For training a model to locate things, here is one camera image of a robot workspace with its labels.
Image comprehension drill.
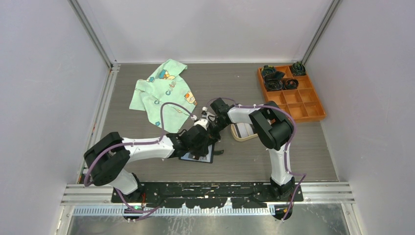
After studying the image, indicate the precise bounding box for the black leather card holder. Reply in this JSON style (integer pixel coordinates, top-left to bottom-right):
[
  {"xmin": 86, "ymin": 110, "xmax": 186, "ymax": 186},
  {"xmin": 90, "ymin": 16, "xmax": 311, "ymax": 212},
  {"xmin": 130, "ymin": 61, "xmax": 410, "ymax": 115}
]
[{"xmin": 179, "ymin": 144, "xmax": 224, "ymax": 164}]

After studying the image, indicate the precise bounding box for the white striped credit card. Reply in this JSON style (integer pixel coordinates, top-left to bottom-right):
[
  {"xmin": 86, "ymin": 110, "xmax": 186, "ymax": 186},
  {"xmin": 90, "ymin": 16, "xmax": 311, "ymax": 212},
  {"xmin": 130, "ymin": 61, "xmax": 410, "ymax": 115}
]
[{"xmin": 235, "ymin": 123, "xmax": 255, "ymax": 139}]

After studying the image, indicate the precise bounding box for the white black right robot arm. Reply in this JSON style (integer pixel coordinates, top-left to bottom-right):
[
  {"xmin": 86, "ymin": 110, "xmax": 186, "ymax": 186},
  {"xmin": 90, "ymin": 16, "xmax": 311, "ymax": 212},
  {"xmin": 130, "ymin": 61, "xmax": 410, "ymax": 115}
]
[{"xmin": 208, "ymin": 98, "xmax": 295, "ymax": 201}]

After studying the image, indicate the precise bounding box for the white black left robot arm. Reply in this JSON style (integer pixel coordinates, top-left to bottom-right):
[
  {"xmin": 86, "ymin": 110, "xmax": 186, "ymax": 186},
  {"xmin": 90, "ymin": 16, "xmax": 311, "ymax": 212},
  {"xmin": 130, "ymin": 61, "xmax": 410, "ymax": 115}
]
[{"xmin": 84, "ymin": 126, "xmax": 214, "ymax": 202}]

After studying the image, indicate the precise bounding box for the beige oval tray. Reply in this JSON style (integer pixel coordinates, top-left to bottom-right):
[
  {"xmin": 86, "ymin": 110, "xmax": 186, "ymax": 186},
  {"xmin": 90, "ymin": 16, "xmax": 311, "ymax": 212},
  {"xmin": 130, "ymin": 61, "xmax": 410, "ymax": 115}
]
[{"xmin": 231, "ymin": 123, "xmax": 258, "ymax": 142}]

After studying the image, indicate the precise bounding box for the dark rolled belt front left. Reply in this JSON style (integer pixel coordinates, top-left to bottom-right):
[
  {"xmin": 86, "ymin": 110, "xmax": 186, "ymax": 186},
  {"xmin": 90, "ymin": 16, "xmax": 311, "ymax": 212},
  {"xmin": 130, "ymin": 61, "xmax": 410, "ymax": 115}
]
[{"xmin": 264, "ymin": 78, "xmax": 284, "ymax": 92}]

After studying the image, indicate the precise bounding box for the dark rolled belt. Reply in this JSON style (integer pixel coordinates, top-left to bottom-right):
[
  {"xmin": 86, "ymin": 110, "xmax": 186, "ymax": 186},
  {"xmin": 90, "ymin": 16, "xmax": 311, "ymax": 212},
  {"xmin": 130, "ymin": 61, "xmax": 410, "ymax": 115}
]
[
  {"xmin": 283, "ymin": 79, "xmax": 299, "ymax": 90},
  {"xmin": 289, "ymin": 61, "xmax": 306, "ymax": 77},
  {"xmin": 264, "ymin": 78, "xmax": 284, "ymax": 92},
  {"xmin": 261, "ymin": 65, "xmax": 285, "ymax": 80}
]

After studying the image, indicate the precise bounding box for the green cartoon print cloth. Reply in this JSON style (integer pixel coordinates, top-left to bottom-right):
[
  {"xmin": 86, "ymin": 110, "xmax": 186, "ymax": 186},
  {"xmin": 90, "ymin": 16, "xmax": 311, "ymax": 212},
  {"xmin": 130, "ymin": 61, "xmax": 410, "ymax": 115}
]
[{"xmin": 129, "ymin": 59, "xmax": 198, "ymax": 133}]

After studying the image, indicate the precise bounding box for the dark rolled belt back left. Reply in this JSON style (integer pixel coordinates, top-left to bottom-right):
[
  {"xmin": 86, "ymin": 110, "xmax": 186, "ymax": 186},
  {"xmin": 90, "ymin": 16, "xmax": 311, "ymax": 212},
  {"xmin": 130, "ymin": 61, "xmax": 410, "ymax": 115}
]
[{"xmin": 261, "ymin": 65, "xmax": 285, "ymax": 80}]

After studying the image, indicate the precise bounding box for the dark rolled belt front right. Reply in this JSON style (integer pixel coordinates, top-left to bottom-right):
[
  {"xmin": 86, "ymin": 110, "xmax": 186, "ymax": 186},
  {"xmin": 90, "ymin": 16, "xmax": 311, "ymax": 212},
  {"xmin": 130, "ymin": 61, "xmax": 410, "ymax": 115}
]
[{"xmin": 283, "ymin": 79, "xmax": 299, "ymax": 90}]

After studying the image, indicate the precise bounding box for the orange compartment organizer box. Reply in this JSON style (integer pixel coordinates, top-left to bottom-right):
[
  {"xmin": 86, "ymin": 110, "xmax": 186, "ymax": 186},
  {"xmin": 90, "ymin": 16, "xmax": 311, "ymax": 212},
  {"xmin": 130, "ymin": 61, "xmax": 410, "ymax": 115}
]
[{"xmin": 256, "ymin": 65, "xmax": 326, "ymax": 122}]

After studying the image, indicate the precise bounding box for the dark rolled belt back right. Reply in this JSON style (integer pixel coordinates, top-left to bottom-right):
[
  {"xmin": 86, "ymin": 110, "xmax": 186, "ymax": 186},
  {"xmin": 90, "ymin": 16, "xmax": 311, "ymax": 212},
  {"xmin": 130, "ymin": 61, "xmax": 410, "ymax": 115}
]
[{"xmin": 289, "ymin": 61, "xmax": 306, "ymax": 77}]

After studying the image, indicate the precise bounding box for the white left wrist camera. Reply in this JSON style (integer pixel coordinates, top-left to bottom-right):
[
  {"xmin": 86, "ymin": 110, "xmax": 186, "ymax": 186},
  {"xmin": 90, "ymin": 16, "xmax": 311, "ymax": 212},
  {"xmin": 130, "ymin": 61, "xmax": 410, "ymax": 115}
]
[{"xmin": 193, "ymin": 118, "xmax": 209, "ymax": 130}]

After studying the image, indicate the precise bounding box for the aluminium front rail frame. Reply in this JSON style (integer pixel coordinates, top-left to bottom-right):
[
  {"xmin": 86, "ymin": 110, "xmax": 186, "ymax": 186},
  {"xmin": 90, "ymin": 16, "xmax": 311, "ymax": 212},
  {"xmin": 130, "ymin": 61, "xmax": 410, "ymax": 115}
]
[{"xmin": 61, "ymin": 182, "xmax": 355, "ymax": 219}]

